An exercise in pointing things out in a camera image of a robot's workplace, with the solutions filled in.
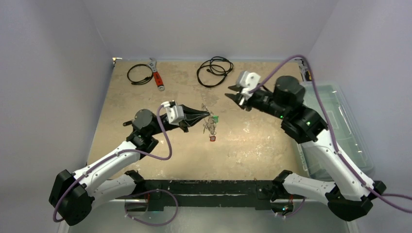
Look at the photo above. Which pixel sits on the clear plastic storage bin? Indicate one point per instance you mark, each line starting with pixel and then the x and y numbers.
pixel 346 132

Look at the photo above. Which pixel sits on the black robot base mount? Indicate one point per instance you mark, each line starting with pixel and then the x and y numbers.
pixel 201 193

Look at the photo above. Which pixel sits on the yellow black clamp tool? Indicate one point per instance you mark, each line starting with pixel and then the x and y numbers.
pixel 304 69

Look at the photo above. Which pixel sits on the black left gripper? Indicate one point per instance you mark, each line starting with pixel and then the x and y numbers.
pixel 191 117

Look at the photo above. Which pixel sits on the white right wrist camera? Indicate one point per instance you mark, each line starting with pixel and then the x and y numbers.
pixel 247 81

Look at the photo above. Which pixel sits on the green key tag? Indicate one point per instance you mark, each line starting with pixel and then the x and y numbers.
pixel 215 119

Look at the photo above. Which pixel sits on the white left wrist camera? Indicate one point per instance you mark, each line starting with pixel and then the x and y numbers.
pixel 174 111

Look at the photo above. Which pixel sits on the red handled adjustable wrench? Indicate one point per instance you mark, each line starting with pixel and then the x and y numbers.
pixel 156 75

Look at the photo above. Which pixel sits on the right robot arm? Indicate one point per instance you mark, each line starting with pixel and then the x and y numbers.
pixel 350 192

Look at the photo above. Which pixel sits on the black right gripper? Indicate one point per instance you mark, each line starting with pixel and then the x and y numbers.
pixel 246 101

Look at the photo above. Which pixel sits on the metal key organizer ring plate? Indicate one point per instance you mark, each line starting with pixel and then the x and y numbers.
pixel 209 122

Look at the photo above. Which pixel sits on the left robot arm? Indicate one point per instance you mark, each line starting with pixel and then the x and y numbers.
pixel 75 194

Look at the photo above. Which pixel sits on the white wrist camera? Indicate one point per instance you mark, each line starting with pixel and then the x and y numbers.
pixel 174 111
pixel 247 81

